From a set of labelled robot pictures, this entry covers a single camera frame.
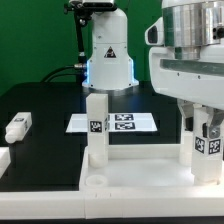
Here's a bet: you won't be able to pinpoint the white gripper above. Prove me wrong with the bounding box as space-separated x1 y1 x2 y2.
149 45 224 139

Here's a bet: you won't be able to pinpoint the white desk top tray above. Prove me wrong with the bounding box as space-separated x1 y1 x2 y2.
79 144 224 197

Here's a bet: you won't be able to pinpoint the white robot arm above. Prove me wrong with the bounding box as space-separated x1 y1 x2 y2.
83 0 224 139

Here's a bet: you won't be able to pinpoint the white marker sheet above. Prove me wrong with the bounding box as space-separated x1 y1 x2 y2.
66 113 157 133

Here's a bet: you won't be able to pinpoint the white front fence bar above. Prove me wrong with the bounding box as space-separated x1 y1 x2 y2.
0 187 224 220

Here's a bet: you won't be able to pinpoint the white left fence block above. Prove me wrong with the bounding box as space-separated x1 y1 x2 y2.
0 147 11 178

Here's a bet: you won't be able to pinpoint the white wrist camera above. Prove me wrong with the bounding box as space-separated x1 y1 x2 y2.
145 17 164 46

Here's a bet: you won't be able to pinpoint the black cables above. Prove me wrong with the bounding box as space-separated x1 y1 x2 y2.
40 65 88 84

